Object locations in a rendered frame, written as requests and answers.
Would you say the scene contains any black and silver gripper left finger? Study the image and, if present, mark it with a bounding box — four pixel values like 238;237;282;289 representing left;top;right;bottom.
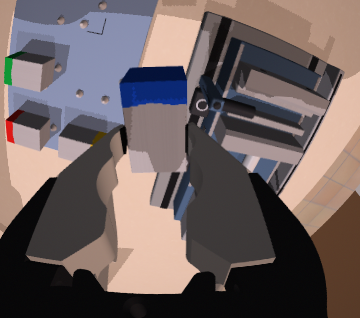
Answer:
0;124;128;313

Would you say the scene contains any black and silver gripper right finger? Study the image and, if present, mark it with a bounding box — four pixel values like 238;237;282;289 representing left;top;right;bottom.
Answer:
185;122;328;318

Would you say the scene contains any grey block with blue end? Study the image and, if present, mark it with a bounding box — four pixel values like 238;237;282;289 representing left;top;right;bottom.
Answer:
119;66;187;173

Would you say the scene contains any grey block with green end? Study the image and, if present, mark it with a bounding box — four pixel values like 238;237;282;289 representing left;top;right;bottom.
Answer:
4;51;55;92

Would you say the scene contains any grey block with red end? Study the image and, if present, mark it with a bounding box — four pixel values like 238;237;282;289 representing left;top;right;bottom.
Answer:
5;109;50;151

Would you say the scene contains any grey block with yellow end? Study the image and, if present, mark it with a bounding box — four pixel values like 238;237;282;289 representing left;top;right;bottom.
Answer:
58;123;107;162

